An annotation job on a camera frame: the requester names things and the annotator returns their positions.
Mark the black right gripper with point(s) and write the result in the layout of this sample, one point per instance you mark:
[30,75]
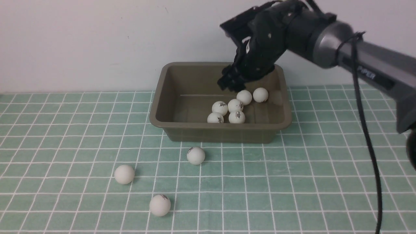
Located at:
[277,27]

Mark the white ping-pong ball mid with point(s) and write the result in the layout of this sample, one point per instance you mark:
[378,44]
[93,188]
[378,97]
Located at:
[245,97]

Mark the white ping-pong ball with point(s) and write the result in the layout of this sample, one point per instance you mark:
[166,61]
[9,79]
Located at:
[195,155]
[124,174]
[220,107]
[235,105]
[215,117]
[160,205]

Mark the white ping-pong ball logo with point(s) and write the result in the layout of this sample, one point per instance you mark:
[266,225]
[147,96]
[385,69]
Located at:
[260,95]
[236,117]

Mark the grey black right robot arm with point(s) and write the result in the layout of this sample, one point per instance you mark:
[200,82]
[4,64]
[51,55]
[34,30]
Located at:
[334,43]

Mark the olive green plastic bin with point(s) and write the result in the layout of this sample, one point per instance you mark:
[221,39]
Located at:
[186,92]

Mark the green checkered tablecloth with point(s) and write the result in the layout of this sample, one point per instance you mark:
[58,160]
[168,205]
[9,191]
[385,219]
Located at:
[59,152]

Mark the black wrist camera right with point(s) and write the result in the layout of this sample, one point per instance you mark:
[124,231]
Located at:
[237,28]

